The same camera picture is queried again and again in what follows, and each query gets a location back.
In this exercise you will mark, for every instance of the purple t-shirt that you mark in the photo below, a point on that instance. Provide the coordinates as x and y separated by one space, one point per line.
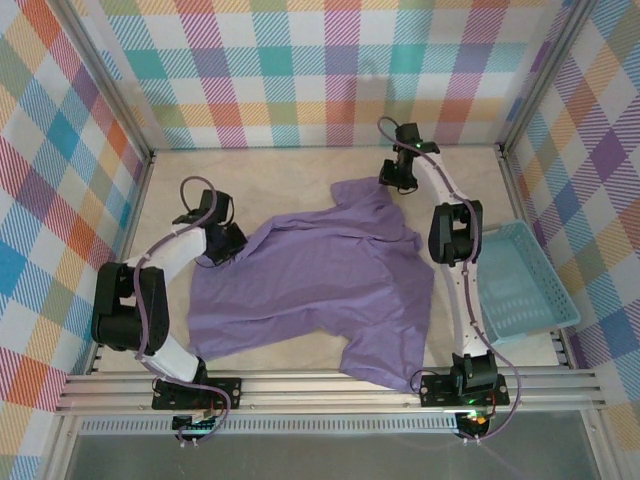
310 280

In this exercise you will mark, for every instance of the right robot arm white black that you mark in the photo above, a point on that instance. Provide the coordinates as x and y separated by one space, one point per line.
465 310

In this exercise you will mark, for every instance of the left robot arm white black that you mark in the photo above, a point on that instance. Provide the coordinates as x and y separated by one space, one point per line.
175 250

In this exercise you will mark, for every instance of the light blue plastic basket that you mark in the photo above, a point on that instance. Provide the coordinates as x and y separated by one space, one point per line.
530 290

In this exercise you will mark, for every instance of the small electronics board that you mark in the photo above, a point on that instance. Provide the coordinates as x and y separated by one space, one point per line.
475 421
192 424

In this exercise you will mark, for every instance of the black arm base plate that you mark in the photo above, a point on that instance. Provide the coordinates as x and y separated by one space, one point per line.
165 397
435 392

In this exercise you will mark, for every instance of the aluminium frame post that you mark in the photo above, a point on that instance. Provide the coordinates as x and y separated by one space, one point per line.
107 80
546 75

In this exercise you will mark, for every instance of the aluminium mounting rail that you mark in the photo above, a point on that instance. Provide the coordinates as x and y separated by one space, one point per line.
325 395

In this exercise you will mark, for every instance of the aluminium frame leg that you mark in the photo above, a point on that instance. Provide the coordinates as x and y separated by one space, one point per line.
60 450
600 450

